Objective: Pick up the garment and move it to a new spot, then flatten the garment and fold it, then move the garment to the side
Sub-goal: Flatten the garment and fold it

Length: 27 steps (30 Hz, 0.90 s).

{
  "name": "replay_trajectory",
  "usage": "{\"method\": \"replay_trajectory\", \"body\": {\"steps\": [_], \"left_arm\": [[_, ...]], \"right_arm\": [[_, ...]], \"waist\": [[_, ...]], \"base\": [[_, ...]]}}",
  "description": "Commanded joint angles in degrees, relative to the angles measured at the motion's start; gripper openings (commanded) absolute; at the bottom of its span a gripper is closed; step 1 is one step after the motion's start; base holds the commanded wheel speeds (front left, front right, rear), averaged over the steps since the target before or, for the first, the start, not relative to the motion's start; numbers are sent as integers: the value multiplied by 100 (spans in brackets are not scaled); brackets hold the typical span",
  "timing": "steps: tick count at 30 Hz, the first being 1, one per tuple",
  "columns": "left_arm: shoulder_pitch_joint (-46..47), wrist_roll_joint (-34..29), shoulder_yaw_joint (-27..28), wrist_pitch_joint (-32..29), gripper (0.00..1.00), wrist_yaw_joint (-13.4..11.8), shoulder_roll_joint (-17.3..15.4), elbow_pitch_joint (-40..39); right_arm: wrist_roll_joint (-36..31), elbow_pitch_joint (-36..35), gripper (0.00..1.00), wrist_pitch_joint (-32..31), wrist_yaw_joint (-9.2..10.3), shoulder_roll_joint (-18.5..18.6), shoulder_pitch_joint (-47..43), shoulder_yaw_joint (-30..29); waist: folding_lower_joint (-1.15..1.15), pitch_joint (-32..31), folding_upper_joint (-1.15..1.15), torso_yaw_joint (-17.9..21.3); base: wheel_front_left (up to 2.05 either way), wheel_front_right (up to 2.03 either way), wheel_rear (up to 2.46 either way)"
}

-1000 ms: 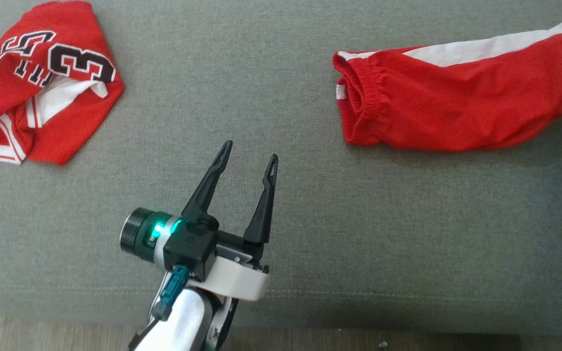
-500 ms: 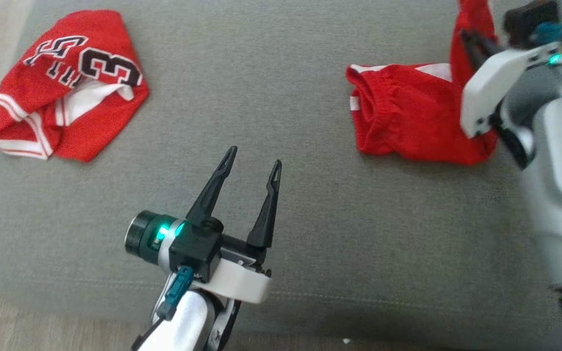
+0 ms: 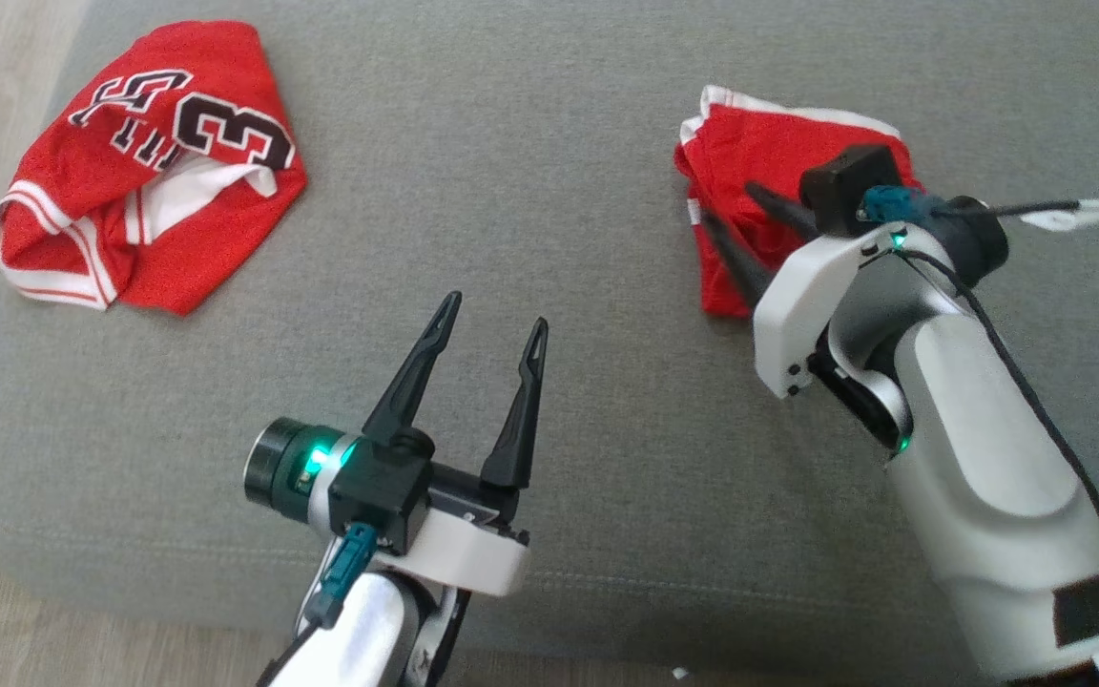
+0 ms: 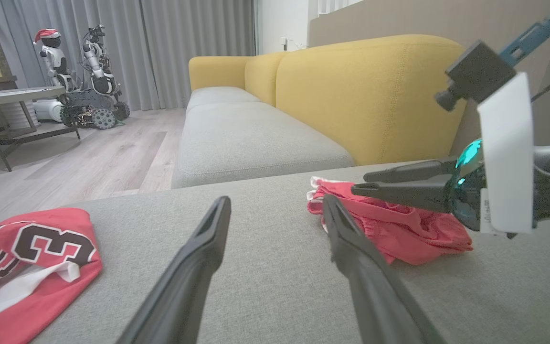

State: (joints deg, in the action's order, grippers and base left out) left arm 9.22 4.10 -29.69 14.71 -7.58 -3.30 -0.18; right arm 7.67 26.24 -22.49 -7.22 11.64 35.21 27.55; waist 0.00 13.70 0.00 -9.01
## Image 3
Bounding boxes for black cable along right arm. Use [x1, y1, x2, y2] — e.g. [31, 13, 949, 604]
[893, 246, 1099, 612]

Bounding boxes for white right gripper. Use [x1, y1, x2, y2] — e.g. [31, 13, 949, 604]
[702, 181, 1010, 400]

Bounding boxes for left camera cable teal plug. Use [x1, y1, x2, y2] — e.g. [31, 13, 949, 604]
[254, 523, 379, 687]

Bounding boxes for red basketball jersey black numbers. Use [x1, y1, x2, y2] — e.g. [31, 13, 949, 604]
[0, 21, 309, 316]

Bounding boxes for grey fabric sofa seat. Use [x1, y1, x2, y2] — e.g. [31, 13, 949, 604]
[0, 0, 1099, 687]

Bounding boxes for camera cable teal plug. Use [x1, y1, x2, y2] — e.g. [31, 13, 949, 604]
[254, 523, 379, 687]
[860, 184, 1099, 233]

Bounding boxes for right camera cable teal plug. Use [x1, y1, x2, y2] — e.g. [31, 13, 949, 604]
[860, 184, 1099, 233]

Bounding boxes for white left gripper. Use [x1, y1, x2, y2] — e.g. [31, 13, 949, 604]
[244, 291, 550, 598]

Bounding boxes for red shorts white trim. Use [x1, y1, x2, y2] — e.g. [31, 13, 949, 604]
[674, 84, 923, 319]

